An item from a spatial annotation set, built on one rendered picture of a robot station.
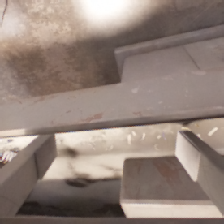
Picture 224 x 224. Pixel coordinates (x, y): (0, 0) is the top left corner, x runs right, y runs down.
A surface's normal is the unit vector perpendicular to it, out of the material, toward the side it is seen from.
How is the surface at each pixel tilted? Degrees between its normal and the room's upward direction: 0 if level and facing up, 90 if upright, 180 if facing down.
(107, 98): 90
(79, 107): 90
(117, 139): 0
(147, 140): 0
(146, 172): 90
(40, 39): 0
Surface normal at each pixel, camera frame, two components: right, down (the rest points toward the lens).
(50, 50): -0.12, 0.63
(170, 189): -0.24, -0.77
